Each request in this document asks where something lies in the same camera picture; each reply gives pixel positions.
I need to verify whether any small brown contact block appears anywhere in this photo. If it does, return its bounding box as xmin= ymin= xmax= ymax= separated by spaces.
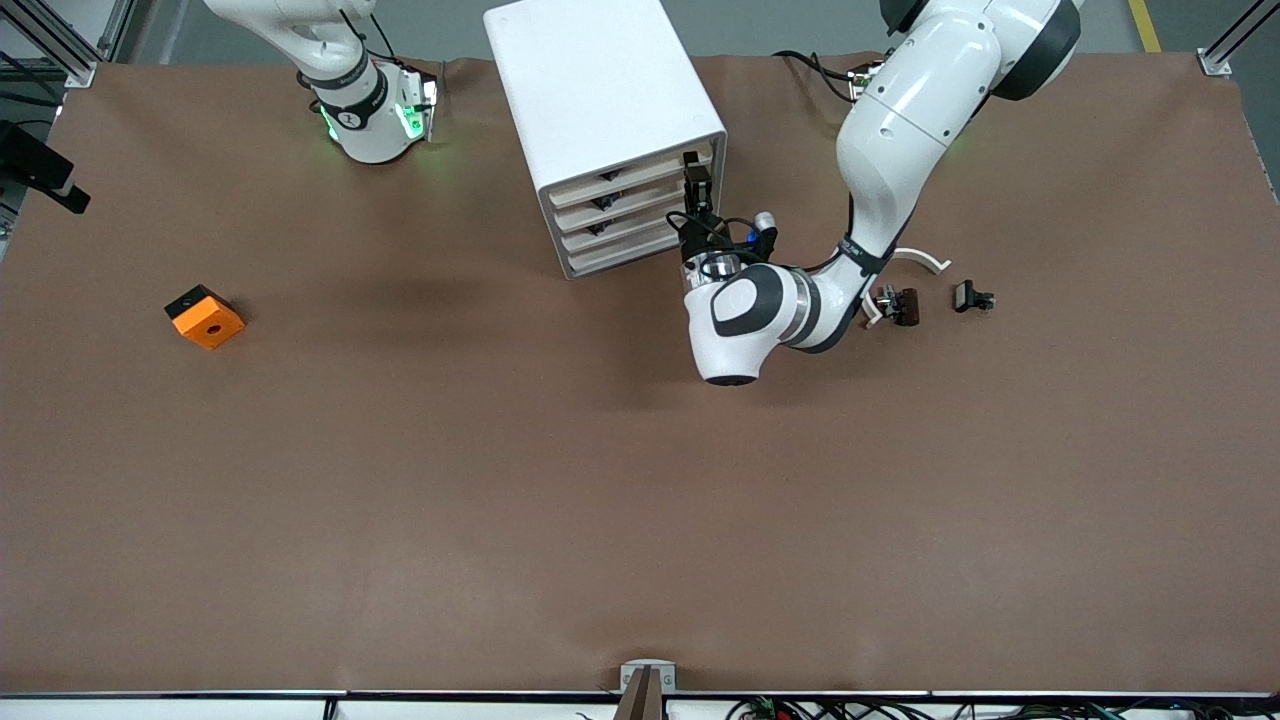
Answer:
xmin=873 ymin=286 xmax=921 ymax=328

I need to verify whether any aluminium frame profile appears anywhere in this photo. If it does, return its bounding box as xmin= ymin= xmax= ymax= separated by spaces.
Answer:
xmin=0 ymin=0 xmax=136 ymax=91
xmin=1198 ymin=0 xmax=1280 ymax=79

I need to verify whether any beige cabinet drawer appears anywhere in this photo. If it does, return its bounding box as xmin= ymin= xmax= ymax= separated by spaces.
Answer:
xmin=546 ymin=143 xmax=715 ymax=216
xmin=556 ymin=187 xmax=717 ymax=259
xmin=563 ymin=210 xmax=719 ymax=279
xmin=550 ymin=163 xmax=715 ymax=238

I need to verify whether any orange and black button box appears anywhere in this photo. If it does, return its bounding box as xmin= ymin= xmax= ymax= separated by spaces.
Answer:
xmin=164 ymin=284 xmax=246 ymax=351

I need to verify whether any white curved plastic part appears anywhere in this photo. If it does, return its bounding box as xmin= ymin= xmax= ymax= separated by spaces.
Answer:
xmin=862 ymin=247 xmax=952 ymax=330

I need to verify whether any black arm base cable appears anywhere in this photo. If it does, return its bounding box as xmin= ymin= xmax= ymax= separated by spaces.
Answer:
xmin=772 ymin=50 xmax=863 ymax=103

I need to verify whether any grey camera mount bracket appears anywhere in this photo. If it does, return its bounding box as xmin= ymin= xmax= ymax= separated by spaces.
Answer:
xmin=615 ymin=660 xmax=678 ymax=720

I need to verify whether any white drawer cabinet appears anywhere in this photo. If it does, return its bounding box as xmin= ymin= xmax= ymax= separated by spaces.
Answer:
xmin=483 ymin=0 xmax=728 ymax=281

